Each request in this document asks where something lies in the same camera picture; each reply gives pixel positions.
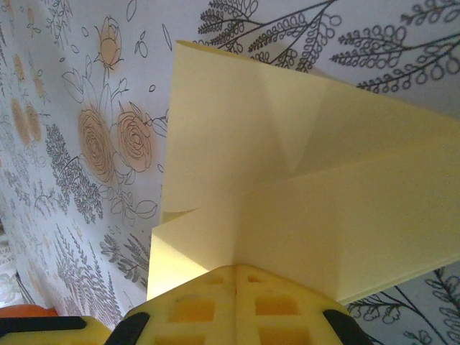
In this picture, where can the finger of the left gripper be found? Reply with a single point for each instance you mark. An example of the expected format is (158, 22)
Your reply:
(54, 336)

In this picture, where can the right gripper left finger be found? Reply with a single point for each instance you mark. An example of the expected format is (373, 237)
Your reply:
(194, 312)

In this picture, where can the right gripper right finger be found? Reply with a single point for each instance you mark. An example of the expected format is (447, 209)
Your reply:
(280, 312)

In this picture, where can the floral patterned table cover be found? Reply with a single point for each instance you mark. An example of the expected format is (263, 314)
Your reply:
(72, 179)

